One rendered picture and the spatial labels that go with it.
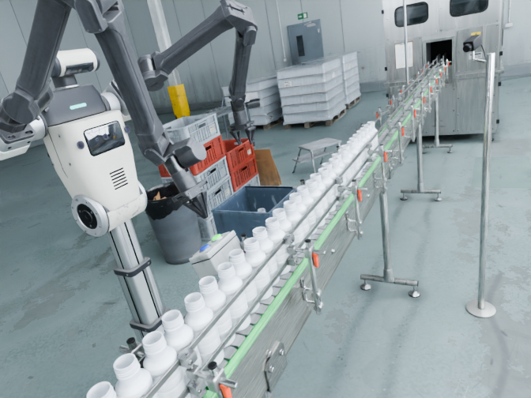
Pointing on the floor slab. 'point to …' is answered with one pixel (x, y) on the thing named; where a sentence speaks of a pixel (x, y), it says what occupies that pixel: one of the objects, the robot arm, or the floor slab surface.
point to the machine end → (475, 110)
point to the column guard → (178, 101)
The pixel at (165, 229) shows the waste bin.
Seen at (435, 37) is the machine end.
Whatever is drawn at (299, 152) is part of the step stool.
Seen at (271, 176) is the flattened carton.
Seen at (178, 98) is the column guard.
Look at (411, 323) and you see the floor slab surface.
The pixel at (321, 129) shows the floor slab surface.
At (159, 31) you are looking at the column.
